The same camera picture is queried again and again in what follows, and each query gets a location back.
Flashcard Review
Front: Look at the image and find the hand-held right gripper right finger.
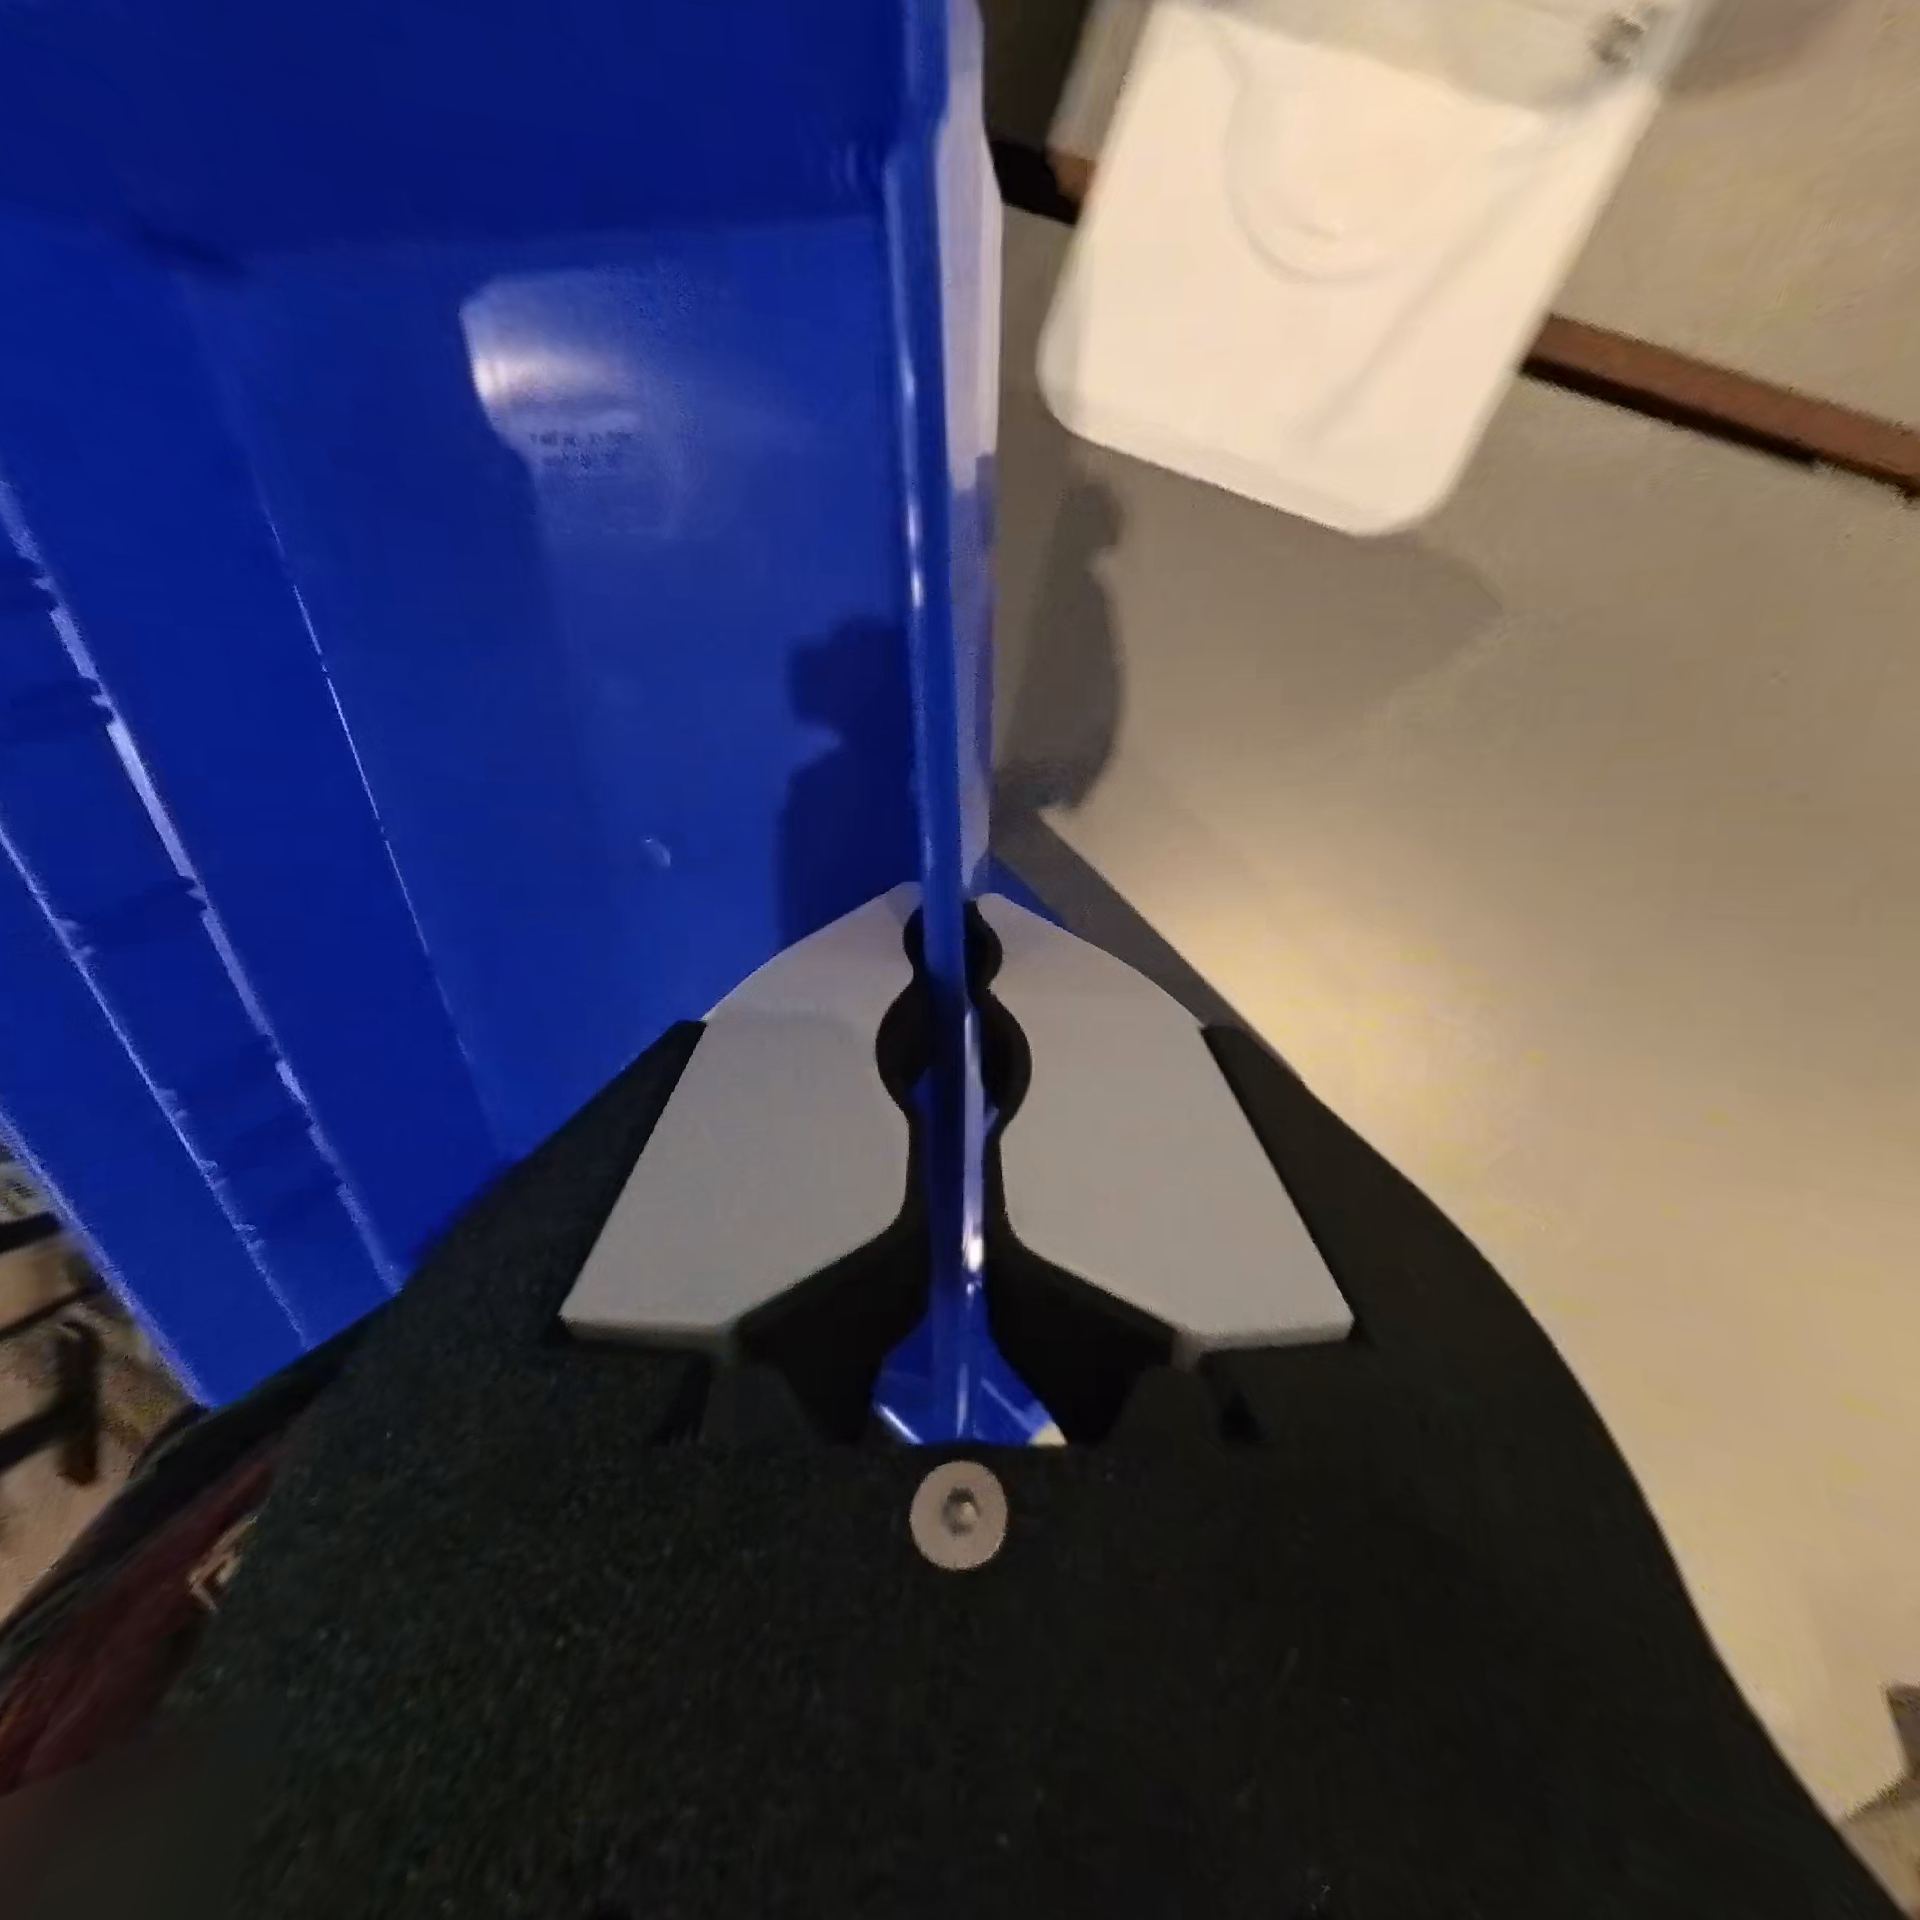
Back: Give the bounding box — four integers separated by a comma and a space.
972, 895, 1355, 1368

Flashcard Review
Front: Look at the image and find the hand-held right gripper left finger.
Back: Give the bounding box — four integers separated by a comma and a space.
556, 883, 939, 1353

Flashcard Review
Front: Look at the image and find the blue plastic bin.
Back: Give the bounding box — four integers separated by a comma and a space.
0, 0, 1087, 1449

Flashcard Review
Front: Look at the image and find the dark reddish cloth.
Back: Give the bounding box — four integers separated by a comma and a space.
0, 1395, 319, 1833

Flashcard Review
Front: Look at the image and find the sign stand with white base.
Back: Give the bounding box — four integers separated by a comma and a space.
1035, 0, 1673, 539

